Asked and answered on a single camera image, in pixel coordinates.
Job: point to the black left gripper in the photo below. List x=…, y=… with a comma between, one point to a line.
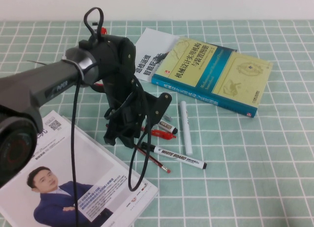
x=127, y=109

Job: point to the dark red pencil with eraser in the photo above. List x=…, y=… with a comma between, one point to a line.
x=159, y=164

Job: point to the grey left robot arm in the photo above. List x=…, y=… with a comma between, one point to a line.
x=49, y=74

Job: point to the red gel pen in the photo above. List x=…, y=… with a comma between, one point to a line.
x=162, y=133

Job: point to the red capped pen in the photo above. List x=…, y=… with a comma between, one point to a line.
x=104, y=30

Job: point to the magazine with man on cover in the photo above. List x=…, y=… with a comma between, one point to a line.
x=98, y=168

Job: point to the short white whiteboard marker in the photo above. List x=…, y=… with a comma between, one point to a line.
x=169, y=126

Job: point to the long white whiteboard marker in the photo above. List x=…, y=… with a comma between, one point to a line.
x=176, y=157

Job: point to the plain white marker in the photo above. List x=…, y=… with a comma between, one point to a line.
x=185, y=128

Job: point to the white zip tie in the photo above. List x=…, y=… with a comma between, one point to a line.
x=79, y=68

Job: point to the white booklet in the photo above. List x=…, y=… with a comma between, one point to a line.
x=152, y=42

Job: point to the teal and yellow hardcover book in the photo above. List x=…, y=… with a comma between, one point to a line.
x=220, y=72

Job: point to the green checked tablecloth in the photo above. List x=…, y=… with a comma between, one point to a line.
x=245, y=163

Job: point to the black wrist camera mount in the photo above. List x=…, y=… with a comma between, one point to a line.
x=160, y=106

